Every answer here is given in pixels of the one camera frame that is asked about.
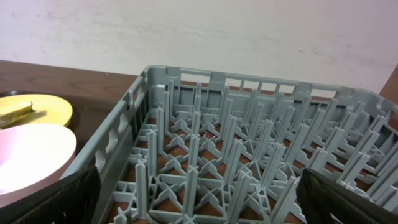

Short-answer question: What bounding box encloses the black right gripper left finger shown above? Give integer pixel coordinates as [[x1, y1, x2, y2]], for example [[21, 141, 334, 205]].
[[1, 166, 101, 224]]

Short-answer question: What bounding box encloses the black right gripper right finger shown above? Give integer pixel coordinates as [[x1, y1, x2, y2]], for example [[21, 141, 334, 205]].
[[296, 168, 397, 224]]

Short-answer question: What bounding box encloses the pink shallow bowl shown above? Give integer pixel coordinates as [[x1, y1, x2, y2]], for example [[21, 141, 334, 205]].
[[1, 124, 77, 207]]

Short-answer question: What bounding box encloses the yellow round plate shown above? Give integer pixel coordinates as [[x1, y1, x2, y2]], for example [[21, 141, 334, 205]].
[[1, 94, 73, 128]]

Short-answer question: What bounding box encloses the green yellow snack wrapper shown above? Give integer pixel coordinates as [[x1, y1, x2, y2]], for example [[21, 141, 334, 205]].
[[0, 103, 35, 129]]

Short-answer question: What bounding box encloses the grey plastic dishwasher rack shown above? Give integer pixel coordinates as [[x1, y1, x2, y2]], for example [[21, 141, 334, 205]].
[[66, 65, 397, 223]]

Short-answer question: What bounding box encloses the dark brown serving tray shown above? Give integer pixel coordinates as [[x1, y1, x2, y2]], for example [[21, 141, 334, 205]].
[[1, 90, 113, 151]]

